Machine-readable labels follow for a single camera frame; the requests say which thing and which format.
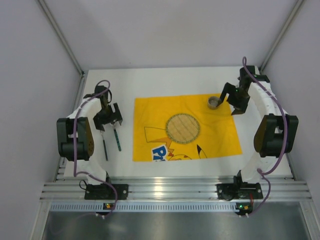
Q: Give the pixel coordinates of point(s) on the green handled fork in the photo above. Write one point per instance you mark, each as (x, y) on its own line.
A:
(104, 146)

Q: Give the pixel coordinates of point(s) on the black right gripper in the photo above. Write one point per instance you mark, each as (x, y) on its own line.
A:
(236, 99)

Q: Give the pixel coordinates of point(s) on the aluminium frame corner post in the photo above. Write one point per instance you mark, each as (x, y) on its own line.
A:
(289, 20)
(60, 35)

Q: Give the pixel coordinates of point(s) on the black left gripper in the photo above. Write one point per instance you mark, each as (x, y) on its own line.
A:
(107, 118)

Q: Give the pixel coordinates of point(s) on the white slotted cable duct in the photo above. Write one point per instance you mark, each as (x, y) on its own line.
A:
(149, 207)

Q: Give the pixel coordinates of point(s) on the green handled spoon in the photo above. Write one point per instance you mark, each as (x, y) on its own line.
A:
(117, 137)

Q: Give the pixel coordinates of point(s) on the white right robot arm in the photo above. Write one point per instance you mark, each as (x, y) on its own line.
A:
(274, 137)

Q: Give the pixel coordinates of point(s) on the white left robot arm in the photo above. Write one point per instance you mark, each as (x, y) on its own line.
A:
(80, 140)

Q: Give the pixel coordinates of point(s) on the round woven yellow plate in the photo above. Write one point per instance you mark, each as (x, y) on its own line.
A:
(182, 128)

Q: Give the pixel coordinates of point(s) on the yellow printed cloth placemat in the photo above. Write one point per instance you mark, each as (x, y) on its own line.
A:
(218, 134)

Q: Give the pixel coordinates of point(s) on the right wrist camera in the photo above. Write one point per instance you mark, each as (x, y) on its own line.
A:
(246, 73)

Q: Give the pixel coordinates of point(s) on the aluminium frame corner post right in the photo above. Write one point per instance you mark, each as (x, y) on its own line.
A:
(289, 20)

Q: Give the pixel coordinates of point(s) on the speckled ceramic cup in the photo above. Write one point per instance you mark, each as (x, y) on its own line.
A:
(213, 102)

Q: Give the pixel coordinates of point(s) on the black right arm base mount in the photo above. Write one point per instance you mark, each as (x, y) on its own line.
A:
(231, 191)

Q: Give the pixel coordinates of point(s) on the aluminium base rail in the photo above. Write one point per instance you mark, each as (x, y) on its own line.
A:
(280, 189)

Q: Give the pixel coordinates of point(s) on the aluminium frame corner post left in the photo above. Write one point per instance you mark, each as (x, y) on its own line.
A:
(60, 35)

